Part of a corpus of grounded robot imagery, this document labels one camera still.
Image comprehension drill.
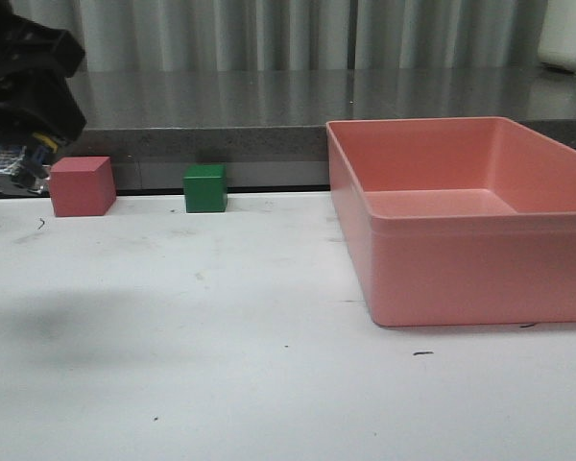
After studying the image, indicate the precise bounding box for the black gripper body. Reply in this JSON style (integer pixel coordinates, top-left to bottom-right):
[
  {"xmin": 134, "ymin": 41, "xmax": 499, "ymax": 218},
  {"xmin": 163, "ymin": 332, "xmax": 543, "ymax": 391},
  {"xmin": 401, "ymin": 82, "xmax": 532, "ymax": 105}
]
[{"xmin": 0, "ymin": 1, "xmax": 86, "ymax": 143}]

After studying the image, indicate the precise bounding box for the yellow push button switch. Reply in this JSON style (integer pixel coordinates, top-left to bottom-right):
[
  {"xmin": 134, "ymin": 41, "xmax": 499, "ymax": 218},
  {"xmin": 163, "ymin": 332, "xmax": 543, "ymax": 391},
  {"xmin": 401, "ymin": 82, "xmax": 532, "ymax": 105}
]
[{"xmin": 0, "ymin": 132, "xmax": 60, "ymax": 196}]

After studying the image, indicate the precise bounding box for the pink cube block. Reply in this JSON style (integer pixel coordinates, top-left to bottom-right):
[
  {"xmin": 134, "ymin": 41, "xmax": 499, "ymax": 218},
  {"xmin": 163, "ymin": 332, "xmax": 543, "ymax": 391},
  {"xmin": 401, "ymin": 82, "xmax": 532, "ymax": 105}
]
[{"xmin": 49, "ymin": 156, "xmax": 116, "ymax": 217}]

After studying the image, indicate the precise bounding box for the green cube block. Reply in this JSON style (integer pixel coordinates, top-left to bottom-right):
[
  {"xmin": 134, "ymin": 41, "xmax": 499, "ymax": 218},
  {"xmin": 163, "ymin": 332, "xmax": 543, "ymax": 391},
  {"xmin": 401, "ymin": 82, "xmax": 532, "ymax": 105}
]
[{"xmin": 182, "ymin": 164, "xmax": 228, "ymax": 213}]

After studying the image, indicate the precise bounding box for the grey back counter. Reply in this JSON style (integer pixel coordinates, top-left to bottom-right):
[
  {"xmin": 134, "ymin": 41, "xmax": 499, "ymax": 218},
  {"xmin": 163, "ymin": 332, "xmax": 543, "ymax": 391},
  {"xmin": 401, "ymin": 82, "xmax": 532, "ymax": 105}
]
[{"xmin": 66, "ymin": 66, "xmax": 576, "ymax": 194}]

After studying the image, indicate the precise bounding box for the pink plastic bin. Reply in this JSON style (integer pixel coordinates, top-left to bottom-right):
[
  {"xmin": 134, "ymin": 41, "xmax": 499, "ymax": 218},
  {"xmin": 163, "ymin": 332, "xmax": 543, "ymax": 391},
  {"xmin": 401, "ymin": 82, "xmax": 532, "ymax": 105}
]
[{"xmin": 326, "ymin": 116, "xmax": 576, "ymax": 327}]

